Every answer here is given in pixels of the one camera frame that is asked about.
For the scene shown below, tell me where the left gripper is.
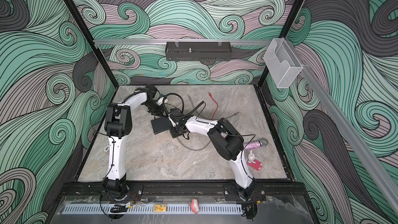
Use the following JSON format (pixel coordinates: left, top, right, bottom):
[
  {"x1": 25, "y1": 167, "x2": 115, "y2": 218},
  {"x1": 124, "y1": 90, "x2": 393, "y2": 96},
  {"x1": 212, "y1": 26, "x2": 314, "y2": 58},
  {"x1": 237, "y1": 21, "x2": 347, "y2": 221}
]
[{"x1": 144, "y1": 101, "x2": 168, "y2": 117}]

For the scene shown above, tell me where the black network switch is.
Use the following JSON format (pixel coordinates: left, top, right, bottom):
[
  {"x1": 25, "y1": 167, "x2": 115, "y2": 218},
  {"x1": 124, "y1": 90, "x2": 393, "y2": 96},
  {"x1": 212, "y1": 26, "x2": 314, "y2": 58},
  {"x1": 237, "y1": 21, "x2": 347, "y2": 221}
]
[{"x1": 151, "y1": 117, "x2": 173, "y2": 135}]

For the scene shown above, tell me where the grey ethernet cable front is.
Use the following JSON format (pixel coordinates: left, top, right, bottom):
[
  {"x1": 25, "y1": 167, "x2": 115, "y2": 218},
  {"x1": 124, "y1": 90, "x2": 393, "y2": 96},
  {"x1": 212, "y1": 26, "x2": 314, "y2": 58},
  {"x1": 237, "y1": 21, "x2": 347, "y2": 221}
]
[{"x1": 178, "y1": 136, "x2": 212, "y2": 151}]

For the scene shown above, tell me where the red ethernet cable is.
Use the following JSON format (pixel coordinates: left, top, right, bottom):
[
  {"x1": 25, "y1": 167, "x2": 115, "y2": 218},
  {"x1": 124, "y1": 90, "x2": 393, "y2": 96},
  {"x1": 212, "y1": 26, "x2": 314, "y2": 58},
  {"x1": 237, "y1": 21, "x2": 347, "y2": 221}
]
[{"x1": 208, "y1": 92, "x2": 218, "y2": 121}]

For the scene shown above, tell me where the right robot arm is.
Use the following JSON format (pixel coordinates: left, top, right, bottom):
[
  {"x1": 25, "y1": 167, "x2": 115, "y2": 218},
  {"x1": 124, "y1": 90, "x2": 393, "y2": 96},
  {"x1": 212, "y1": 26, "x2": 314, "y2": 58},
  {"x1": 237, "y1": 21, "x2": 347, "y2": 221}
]
[{"x1": 166, "y1": 108, "x2": 256, "y2": 200}]

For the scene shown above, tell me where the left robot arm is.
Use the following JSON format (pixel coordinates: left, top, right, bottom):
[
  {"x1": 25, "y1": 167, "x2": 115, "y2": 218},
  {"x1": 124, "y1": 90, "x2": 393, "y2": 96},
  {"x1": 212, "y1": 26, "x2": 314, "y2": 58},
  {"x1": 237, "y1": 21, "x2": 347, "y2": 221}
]
[{"x1": 103, "y1": 85, "x2": 163, "y2": 200}]

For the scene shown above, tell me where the yellow label tag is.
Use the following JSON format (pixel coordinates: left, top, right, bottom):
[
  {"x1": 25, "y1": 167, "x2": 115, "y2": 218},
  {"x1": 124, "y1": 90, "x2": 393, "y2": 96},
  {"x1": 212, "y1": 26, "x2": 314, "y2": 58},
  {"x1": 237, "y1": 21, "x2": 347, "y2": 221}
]
[{"x1": 152, "y1": 203, "x2": 167, "y2": 213}]

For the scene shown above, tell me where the white bunny pink figurine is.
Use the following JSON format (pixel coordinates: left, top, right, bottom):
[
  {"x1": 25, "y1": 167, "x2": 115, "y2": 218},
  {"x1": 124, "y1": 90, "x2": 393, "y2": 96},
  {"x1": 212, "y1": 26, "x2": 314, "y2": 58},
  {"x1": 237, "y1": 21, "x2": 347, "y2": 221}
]
[{"x1": 247, "y1": 150, "x2": 262, "y2": 171}]

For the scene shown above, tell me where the black wall-mounted tray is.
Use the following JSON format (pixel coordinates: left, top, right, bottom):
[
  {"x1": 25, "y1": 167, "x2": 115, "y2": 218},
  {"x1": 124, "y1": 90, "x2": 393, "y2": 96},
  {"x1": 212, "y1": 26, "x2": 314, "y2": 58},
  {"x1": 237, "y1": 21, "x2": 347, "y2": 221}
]
[{"x1": 165, "y1": 41, "x2": 232, "y2": 62}]

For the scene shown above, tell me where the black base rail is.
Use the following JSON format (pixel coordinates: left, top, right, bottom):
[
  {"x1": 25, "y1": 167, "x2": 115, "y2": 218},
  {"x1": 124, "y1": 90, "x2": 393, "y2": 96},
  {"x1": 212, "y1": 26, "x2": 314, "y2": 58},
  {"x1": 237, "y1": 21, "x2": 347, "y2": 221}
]
[{"x1": 60, "y1": 179, "x2": 306, "y2": 201}]

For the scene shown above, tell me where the pink toy on duct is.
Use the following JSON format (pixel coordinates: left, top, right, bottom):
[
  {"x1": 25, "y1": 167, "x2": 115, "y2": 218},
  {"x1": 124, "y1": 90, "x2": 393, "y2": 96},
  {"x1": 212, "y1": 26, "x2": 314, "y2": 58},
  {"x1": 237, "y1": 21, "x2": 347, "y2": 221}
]
[{"x1": 190, "y1": 199, "x2": 200, "y2": 214}]

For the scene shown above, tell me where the clear plastic wall bin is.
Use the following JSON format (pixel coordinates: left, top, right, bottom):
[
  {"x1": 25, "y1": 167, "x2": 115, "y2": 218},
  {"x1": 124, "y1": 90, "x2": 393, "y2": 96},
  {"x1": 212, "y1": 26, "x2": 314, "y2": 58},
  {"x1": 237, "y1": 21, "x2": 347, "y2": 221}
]
[{"x1": 264, "y1": 38, "x2": 303, "y2": 89}]

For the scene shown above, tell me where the white slotted cable duct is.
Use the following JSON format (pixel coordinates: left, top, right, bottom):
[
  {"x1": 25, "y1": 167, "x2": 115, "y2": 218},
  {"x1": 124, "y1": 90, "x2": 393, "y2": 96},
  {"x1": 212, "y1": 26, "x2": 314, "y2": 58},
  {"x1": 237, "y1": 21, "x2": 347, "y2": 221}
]
[{"x1": 61, "y1": 203, "x2": 243, "y2": 215}]

